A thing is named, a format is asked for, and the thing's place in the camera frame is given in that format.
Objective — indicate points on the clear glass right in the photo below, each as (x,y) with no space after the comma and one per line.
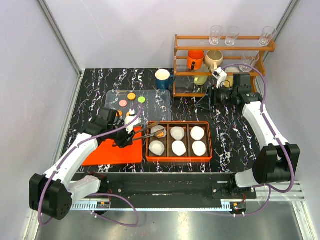
(267,34)

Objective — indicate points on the yellow round cookie top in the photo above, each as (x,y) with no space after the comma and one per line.
(131,96)

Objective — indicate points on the pink round cookie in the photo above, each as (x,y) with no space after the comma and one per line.
(123,103)

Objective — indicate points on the clear glass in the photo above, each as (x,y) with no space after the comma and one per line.
(216,32)
(231,36)
(267,34)

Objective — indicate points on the orange compartment cookie box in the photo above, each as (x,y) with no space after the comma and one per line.
(189,156)

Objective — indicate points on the orange mug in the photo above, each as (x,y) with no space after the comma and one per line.
(195,59)

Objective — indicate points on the clear glass far left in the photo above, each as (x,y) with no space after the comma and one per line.
(216,32)

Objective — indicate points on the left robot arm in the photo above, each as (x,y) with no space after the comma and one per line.
(52,193)

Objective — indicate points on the white paper cup front-right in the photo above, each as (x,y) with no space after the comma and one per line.
(199,148)

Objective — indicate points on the blue mug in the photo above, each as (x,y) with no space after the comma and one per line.
(164,79)

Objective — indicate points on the beige mug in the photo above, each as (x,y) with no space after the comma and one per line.
(213,59)

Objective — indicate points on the orange box lid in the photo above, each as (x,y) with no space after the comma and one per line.
(105,154)

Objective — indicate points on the pale yellow cup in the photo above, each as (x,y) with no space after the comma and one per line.
(200,80)

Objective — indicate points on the white paper cup back-middle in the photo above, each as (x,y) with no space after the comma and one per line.
(178,133)

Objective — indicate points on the green round cookie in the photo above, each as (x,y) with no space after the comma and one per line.
(141,99)

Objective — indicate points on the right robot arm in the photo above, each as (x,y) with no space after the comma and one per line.
(278,159)

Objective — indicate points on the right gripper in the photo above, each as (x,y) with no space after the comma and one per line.
(211,100)

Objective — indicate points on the clear glass lower shelf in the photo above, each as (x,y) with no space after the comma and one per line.
(249,58)

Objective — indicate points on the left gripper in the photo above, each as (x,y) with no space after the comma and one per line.
(127,140)

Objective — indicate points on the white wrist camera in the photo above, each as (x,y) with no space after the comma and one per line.
(220,75)
(132,118)

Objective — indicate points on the white paper cup front-middle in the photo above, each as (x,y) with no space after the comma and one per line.
(178,148)

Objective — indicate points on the black metal tongs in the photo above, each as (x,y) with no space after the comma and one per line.
(146,132)

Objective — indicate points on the white paper cup front-left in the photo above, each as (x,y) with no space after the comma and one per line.
(157,147)

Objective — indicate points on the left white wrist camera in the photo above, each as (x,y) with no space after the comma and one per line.
(132,118)

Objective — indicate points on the yellow mug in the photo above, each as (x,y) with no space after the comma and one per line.
(228,83)

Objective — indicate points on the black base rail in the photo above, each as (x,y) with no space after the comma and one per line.
(173,191)

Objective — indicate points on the clear plastic tray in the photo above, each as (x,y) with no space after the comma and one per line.
(157,107)

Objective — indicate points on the white paper cup back-left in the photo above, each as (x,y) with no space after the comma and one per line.
(157,130)

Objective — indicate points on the clear glass middle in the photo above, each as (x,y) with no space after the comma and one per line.
(231,36)

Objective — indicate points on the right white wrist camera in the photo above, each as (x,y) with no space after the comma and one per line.
(220,75)

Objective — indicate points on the white paper cup back-right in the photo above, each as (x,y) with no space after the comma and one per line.
(197,133)

